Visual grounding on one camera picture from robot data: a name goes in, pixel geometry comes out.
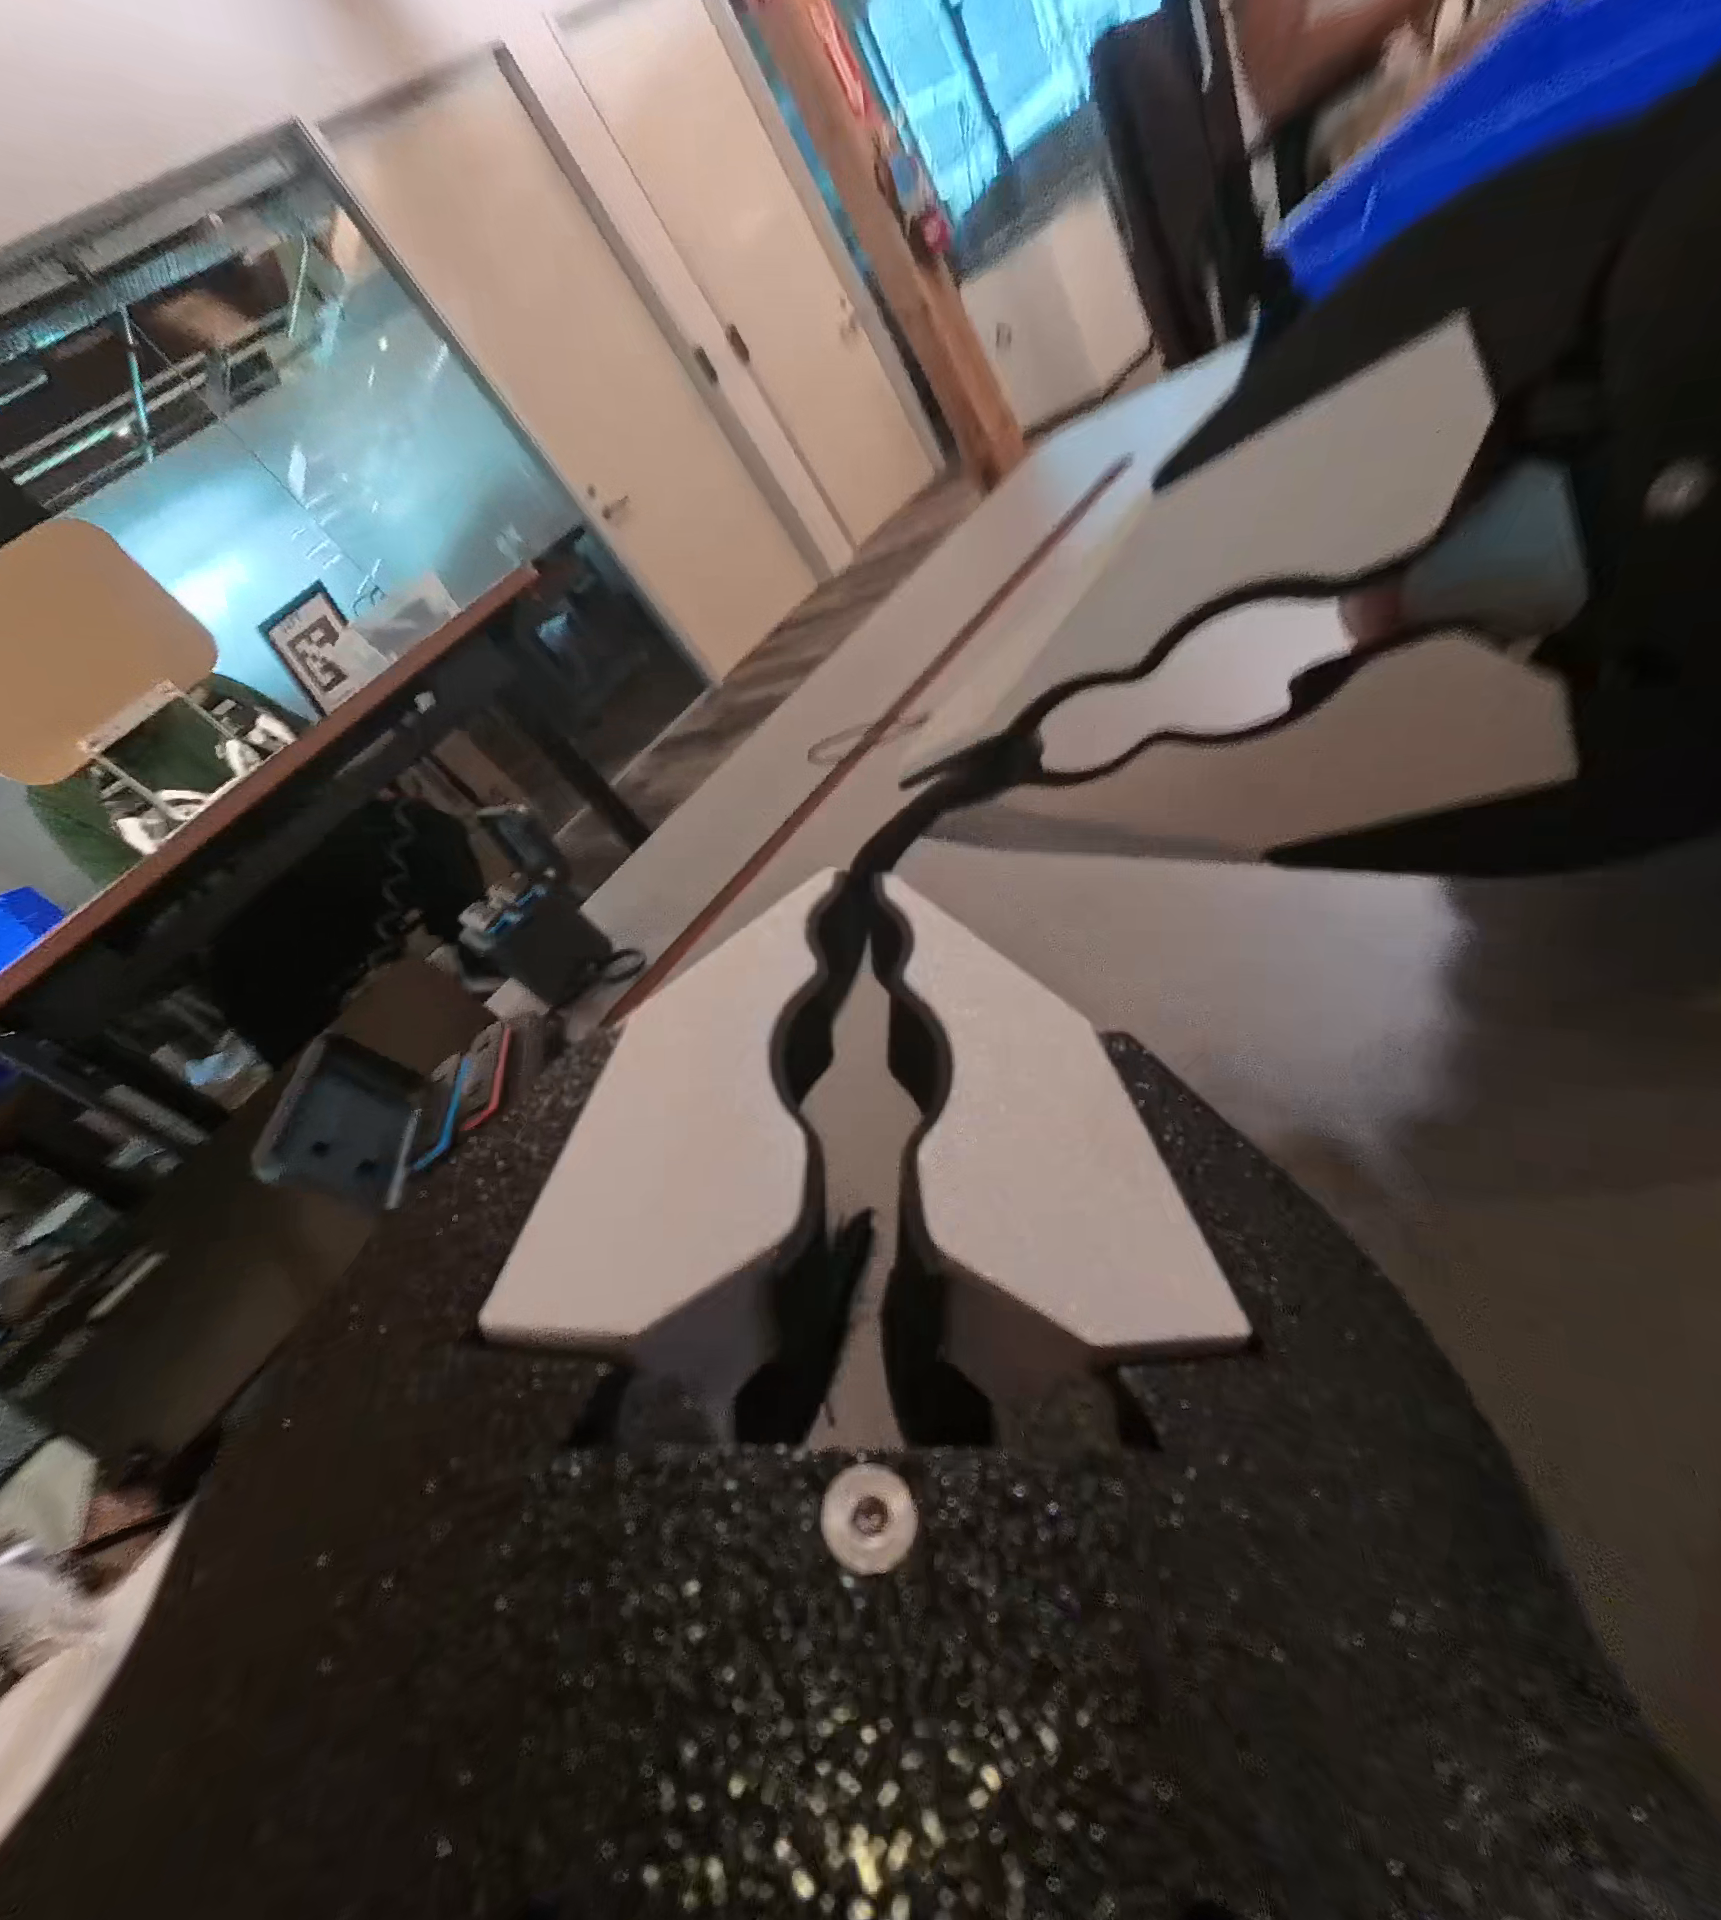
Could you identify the white door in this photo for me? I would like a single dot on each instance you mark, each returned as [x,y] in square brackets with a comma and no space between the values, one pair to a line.
[754,225]
[604,374]

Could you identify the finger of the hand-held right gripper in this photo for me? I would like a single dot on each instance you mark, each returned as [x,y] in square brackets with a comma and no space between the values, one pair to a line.
[1400,734]
[1250,494]

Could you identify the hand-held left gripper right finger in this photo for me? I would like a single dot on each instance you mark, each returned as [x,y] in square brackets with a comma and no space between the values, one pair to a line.
[1070,1201]

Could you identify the wooden top office table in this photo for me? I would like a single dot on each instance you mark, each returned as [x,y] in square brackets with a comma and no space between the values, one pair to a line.
[275,780]

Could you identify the person's right hand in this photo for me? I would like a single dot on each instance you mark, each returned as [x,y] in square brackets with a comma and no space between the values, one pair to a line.
[1373,612]

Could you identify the white recycling cabinet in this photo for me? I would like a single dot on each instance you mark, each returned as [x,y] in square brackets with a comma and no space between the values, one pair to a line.
[1054,315]

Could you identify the cardboard box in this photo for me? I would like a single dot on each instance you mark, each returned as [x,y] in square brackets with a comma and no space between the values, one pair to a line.
[419,1013]

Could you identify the clear plastic container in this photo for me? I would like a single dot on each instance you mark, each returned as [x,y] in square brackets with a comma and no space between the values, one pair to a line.
[403,600]

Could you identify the red fire extinguisher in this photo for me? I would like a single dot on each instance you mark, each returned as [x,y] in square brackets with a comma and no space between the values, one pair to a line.
[933,229]

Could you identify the black battery charger case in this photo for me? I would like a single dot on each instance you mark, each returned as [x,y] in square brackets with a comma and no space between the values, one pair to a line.
[530,922]
[351,1125]

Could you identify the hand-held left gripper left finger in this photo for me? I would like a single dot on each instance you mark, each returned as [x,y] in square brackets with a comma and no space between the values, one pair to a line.
[650,1184]

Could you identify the large blue storage bin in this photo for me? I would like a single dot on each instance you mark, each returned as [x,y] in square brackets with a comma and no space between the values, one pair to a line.
[1459,135]

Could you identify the framed marker tag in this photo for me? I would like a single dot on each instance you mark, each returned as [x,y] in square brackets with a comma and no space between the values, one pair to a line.
[320,644]

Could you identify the black office chair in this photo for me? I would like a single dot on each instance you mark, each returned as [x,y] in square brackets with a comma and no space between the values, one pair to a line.
[1176,164]

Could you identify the wooden support post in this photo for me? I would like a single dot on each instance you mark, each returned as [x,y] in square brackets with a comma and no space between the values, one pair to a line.
[904,225]

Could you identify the small wooden board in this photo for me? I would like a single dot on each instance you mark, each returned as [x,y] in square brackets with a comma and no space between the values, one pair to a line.
[50,644]

